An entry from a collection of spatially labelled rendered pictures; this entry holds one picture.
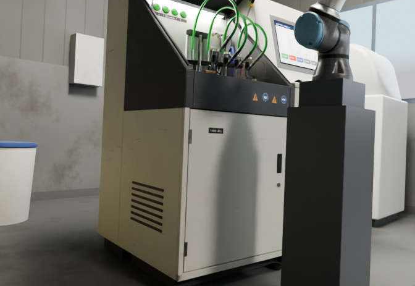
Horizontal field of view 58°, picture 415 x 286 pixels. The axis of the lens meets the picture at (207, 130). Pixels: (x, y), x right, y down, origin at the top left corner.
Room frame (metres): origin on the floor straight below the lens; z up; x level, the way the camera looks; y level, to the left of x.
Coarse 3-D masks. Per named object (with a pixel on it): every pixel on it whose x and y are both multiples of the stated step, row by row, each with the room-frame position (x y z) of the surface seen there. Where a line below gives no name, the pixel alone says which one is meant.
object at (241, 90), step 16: (208, 80) 1.62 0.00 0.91; (224, 80) 1.68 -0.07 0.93; (240, 80) 1.74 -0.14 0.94; (208, 96) 1.62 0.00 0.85; (224, 96) 1.68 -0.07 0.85; (240, 96) 1.74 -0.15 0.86; (288, 96) 1.95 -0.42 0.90; (240, 112) 1.75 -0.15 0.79; (256, 112) 1.81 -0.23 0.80; (272, 112) 1.88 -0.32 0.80
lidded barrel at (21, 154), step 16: (0, 144) 2.53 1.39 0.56; (16, 144) 2.60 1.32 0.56; (32, 144) 2.72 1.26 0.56; (0, 160) 2.55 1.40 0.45; (16, 160) 2.61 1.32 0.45; (32, 160) 2.75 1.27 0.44; (0, 176) 2.55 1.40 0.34; (16, 176) 2.62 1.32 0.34; (32, 176) 2.79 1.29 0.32; (0, 192) 2.56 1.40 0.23; (16, 192) 2.63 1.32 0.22; (0, 208) 2.57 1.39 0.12; (16, 208) 2.64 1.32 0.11; (0, 224) 2.58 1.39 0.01
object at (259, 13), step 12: (264, 0) 2.33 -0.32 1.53; (252, 12) 2.25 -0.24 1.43; (264, 12) 2.30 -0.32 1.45; (276, 12) 2.38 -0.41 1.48; (288, 12) 2.46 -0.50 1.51; (300, 12) 2.55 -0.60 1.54; (240, 24) 2.33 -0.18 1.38; (264, 24) 2.27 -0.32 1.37; (252, 36) 2.25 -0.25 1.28; (276, 60) 2.27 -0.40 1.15; (288, 72) 2.32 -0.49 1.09; (300, 72) 2.39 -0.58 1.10
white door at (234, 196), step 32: (192, 128) 1.57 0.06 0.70; (224, 128) 1.68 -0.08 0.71; (256, 128) 1.81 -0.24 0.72; (192, 160) 1.58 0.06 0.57; (224, 160) 1.69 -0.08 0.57; (256, 160) 1.81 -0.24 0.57; (192, 192) 1.58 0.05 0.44; (224, 192) 1.69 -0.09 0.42; (256, 192) 1.82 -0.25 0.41; (192, 224) 1.59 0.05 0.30; (224, 224) 1.70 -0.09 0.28; (256, 224) 1.82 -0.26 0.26; (192, 256) 1.59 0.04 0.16; (224, 256) 1.70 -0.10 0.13
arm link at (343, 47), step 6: (342, 24) 1.38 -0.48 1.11; (348, 24) 1.40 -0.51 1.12; (342, 30) 1.37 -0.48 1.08; (348, 30) 1.40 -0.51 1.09; (342, 36) 1.37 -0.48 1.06; (348, 36) 1.40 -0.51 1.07; (342, 42) 1.38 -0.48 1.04; (348, 42) 1.40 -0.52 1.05; (336, 48) 1.38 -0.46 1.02; (342, 48) 1.38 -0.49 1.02; (348, 48) 1.40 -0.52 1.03; (318, 54) 1.44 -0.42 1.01; (324, 54) 1.40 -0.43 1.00; (348, 54) 1.41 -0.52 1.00
